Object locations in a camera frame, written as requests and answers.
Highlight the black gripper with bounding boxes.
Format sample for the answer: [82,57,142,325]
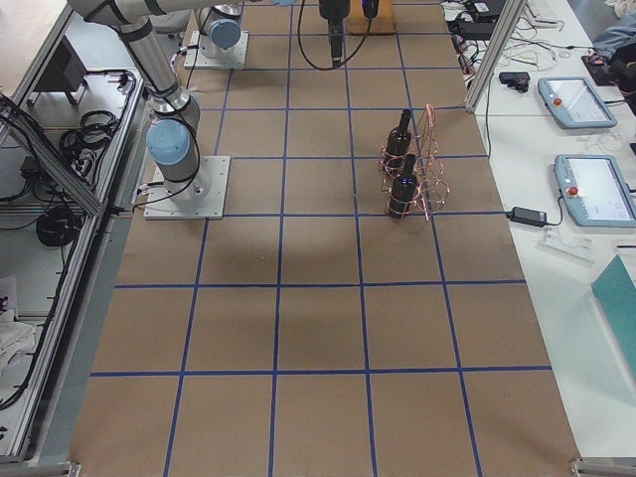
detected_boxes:
[318,0,351,69]

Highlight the dark wine bottle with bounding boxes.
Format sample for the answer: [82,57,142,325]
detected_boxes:
[388,153,417,219]
[362,0,380,19]
[384,109,411,169]

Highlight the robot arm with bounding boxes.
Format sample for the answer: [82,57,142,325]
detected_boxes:
[195,4,242,58]
[69,1,242,207]

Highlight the black handheld device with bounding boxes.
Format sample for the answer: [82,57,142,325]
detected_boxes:
[499,72,530,93]

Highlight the upper teach pendant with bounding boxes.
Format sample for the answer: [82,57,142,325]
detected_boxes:
[538,77,617,129]

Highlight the teach pendant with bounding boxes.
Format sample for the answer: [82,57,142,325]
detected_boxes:
[538,77,617,129]
[554,154,635,228]

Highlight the black power adapter table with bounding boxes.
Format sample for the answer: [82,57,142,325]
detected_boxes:
[506,207,548,228]

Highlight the lower teach pendant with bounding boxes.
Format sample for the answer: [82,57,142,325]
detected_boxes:
[554,154,635,228]

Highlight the clear acrylic stand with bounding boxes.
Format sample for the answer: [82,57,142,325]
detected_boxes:
[539,229,595,263]

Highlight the teal folder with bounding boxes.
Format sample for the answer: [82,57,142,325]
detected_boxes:
[591,255,635,375]

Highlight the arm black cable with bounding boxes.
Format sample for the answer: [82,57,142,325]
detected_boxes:
[296,0,382,71]

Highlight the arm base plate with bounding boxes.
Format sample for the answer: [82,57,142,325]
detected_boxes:
[184,30,248,70]
[143,156,231,220]

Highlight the copper wire bottle basket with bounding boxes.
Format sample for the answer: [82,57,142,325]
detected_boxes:
[379,103,449,220]

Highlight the aluminium frame post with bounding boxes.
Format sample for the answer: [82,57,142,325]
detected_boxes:
[464,0,526,113]

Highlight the coiled black cables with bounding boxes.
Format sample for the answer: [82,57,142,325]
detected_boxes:
[34,111,123,249]

